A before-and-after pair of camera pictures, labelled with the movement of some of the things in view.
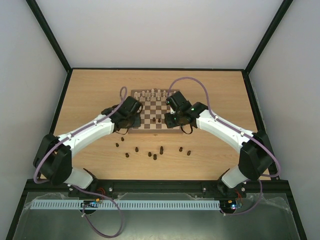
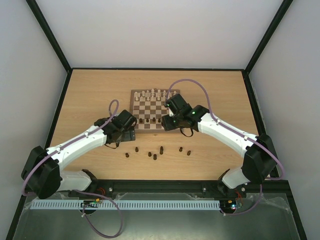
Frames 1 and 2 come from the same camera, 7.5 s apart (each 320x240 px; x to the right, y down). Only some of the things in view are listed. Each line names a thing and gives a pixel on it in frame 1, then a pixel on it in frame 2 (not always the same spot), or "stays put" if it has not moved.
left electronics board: x=90 y=203 stays put
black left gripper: x=137 y=123 to x=130 y=135
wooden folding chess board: x=153 y=111 stays put
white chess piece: x=159 y=94 stays put
